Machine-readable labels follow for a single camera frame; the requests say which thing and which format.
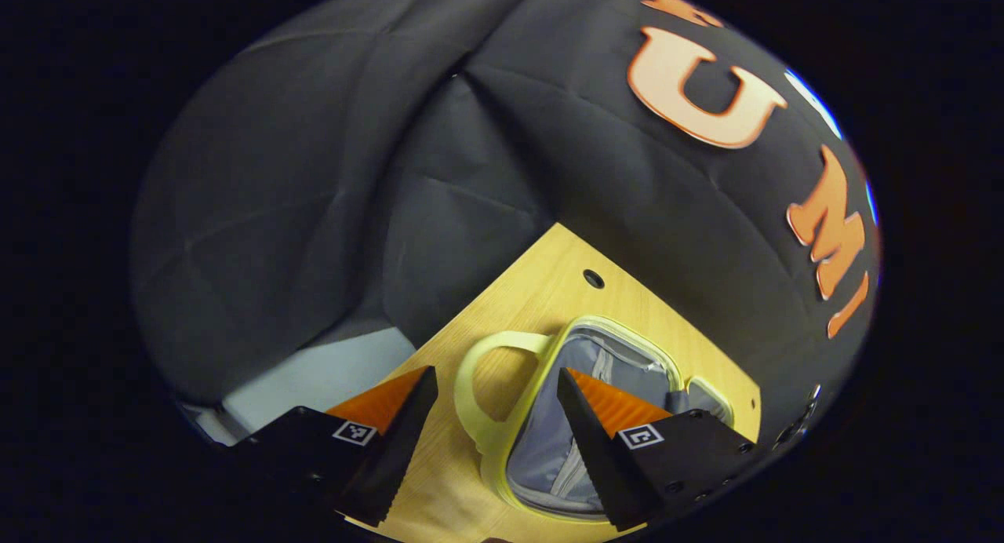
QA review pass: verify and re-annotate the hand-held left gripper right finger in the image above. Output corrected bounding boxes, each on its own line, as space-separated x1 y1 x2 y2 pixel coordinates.
556 368 760 533

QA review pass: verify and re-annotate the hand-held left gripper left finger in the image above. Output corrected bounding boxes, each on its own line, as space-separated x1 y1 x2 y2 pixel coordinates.
227 366 438 528

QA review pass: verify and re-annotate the cream yellow suitcase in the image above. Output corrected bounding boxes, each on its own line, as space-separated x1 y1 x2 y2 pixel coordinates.
453 315 737 523

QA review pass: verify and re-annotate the black backdrop cloth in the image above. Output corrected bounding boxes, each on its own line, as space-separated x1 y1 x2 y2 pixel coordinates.
129 0 882 450

